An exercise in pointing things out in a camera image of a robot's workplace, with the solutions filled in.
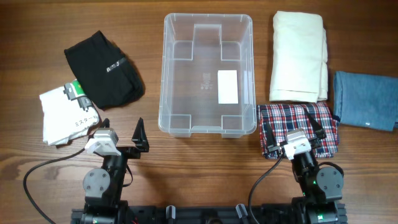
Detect right black cable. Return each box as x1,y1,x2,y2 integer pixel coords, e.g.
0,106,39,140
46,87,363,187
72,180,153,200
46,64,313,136
248,154,285,224

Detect white label in container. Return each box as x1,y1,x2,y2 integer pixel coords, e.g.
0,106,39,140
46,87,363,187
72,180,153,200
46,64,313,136
218,70,238,104

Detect cream cloth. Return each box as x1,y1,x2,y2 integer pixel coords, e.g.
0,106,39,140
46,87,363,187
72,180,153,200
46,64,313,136
269,11,328,103

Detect left black cable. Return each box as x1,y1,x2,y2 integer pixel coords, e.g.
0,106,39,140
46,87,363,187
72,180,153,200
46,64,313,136
22,147,86,224

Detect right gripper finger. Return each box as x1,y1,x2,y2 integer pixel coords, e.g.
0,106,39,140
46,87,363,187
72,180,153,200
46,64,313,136
306,112,326,139
266,123,281,152

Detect clear plastic storage container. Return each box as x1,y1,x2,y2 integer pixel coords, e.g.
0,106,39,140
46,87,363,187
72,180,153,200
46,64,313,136
158,13,257,138

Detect red blue plaid cloth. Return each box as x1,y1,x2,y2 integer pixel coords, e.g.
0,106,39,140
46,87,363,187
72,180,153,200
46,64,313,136
257,102,340,159

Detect black garment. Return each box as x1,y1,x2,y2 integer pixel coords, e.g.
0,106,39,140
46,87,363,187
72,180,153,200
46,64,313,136
64,31,145,110

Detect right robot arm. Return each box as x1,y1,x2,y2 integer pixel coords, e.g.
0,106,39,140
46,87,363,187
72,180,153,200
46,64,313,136
266,111,348,223

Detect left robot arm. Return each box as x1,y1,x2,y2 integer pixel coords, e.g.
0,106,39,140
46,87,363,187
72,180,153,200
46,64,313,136
76,118,149,224

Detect black cable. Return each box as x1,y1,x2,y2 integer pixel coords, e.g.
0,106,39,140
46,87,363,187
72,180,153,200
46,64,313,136
248,154,285,224
22,147,86,224

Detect blue denim jeans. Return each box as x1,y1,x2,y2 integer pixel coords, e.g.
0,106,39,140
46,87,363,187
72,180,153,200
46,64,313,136
333,71,397,131

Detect white printed folded t-shirt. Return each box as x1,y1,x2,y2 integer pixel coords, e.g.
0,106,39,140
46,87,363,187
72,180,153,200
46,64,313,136
39,80,100,146

